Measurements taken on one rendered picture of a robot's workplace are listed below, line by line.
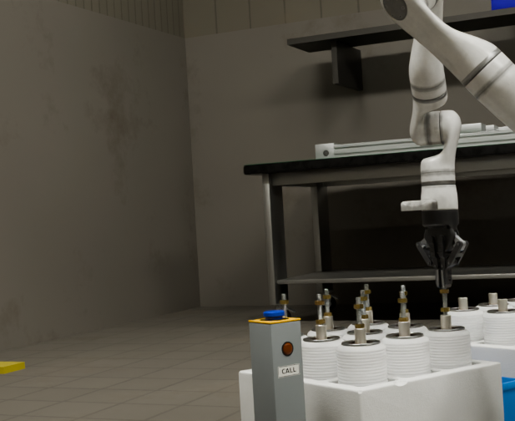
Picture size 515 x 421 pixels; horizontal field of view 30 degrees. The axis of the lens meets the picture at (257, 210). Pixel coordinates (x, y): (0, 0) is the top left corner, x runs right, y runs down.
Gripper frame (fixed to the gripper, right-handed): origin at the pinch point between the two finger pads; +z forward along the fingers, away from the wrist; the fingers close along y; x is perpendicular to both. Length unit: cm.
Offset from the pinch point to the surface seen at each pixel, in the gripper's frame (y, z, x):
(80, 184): 294, -38, -65
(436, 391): -7.3, 21.0, 11.6
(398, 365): -1.8, 15.9, 16.1
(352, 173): 185, -34, -145
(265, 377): 4.0, 15.0, 44.3
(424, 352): -4.3, 13.8, 11.3
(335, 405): 0.1, 21.6, 31.3
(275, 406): 1.7, 20.0, 44.2
